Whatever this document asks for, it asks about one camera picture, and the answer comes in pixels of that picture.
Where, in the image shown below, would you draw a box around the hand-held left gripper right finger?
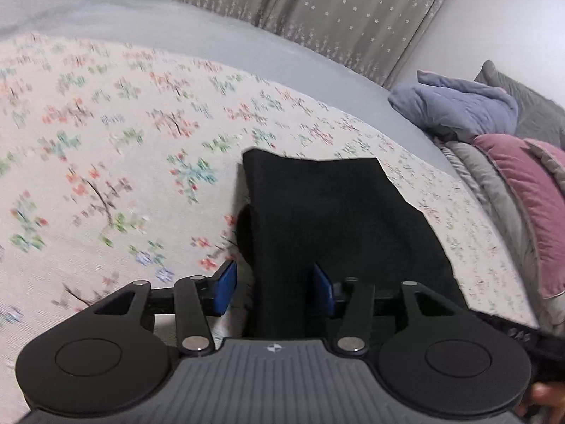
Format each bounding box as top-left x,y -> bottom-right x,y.
311,263 -> 469,358

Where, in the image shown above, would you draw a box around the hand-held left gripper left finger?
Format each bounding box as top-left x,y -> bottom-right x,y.
90,260 -> 239,358

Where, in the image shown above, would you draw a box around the black pants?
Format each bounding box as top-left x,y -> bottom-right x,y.
234,147 -> 469,349

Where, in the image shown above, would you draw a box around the person's right hand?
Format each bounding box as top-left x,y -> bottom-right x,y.
517,382 -> 565,424

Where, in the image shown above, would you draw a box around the pink pillow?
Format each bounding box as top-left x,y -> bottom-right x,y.
472,134 -> 565,300

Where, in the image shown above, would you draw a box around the grey quilt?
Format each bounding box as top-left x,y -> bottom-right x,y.
435,139 -> 565,334

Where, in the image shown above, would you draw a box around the floral bed sheet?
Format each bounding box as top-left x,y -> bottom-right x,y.
0,31 -> 540,409

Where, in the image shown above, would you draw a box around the blue-grey quilt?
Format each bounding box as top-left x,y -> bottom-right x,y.
388,69 -> 520,143

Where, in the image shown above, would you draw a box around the grey pillow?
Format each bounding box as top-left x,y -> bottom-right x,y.
474,59 -> 565,146

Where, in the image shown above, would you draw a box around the grey star-print curtain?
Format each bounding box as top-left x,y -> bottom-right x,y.
154,0 -> 465,90

